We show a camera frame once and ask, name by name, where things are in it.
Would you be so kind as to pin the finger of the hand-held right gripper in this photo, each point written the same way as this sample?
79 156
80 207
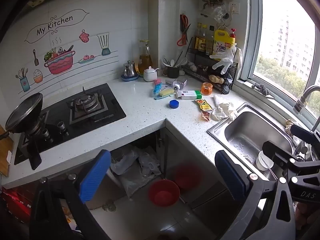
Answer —
302 131
277 153

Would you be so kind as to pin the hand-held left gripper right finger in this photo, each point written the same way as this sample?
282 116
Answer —
228 176

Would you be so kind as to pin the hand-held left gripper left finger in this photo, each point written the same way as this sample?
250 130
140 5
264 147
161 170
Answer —
95 176

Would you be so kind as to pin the red plastic bin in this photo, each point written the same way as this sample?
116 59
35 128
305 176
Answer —
163 195

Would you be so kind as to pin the green white medicine box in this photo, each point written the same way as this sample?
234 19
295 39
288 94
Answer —
190 95

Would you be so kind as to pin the orange plastic cup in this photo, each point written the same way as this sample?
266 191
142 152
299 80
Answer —
207 88

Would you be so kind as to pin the beige crumpled cloth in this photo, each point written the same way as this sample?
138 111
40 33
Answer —
290 126

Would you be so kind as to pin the white cup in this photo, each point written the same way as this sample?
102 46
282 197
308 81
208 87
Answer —
261 163

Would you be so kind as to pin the steel faucet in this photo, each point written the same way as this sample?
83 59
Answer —
303 97

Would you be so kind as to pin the crumpled brown scrap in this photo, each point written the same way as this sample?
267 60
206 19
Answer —
110 207

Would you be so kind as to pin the stainless steel sink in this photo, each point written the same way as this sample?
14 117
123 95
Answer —
250 127

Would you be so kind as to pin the white woven sack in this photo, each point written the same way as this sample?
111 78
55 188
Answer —
135 182

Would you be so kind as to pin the silver cabinet door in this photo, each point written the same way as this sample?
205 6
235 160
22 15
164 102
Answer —
180 155

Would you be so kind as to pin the white plastic bag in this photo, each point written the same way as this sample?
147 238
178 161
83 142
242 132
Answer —
150 163

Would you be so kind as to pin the dark dried plant sprig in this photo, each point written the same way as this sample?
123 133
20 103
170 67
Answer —
261 87

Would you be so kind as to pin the crumpled white tissue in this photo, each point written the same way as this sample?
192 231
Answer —
222 112

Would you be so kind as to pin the red sauce packet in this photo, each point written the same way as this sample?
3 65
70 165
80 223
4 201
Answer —
206 115

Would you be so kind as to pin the black glass gas stove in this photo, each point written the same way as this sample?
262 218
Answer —
105 110

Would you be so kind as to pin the yellow sauce packet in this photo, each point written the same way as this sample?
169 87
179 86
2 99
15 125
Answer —
203 104

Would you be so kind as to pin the red carton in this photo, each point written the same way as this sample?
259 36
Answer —
15 202

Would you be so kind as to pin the window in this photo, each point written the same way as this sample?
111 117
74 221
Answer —
287 42

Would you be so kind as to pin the blue bottle cap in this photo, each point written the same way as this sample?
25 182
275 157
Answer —
174 104

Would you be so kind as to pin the wooden cutting board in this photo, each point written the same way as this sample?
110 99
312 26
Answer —
5 155

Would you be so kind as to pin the black wok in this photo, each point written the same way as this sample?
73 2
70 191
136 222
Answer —
25 112

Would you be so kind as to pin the ginger root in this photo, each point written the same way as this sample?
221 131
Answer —
216 78

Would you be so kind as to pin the white rubber glove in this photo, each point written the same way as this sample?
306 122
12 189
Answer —
222 61
238 56

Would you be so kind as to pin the blue saucer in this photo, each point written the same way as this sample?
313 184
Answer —
125 78

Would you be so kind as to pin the yellow scrub brush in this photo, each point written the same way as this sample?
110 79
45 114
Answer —
166 92

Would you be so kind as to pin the blue pink wrapper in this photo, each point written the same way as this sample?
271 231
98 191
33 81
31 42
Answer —
157 87

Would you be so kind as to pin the small white box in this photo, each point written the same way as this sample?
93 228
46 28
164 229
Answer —
169 82

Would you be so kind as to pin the small steel pot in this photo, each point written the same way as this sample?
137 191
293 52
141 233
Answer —
129 70

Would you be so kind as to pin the white lidded jar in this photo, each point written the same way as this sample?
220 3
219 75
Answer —
150 75

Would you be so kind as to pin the garlic bulbs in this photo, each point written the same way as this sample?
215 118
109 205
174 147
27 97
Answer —
192 66

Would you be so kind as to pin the black utensil cup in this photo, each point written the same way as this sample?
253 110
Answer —
173 72

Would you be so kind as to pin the yellow detergent bottle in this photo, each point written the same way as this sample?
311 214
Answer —
223 42

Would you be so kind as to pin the large white ladle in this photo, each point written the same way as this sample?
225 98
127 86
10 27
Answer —
183 61

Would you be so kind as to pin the glass oil bottle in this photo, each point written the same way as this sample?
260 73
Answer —
145 62

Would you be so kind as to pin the small white spoon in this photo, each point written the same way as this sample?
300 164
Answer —
172 62

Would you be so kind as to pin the pair of chopsticks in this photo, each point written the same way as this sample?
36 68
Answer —
178 58

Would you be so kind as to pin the pale metal spoon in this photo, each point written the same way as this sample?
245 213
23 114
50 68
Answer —
165 61

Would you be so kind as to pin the dark sauce bottle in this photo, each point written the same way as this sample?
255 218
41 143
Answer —
200 41

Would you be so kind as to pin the clear hanging plastic bag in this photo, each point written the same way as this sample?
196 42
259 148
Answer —
217 12

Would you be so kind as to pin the cartoon kitchen wall sticker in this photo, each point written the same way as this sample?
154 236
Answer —
60 60

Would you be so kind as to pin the white wall socket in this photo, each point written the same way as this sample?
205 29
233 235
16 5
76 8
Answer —
234 7

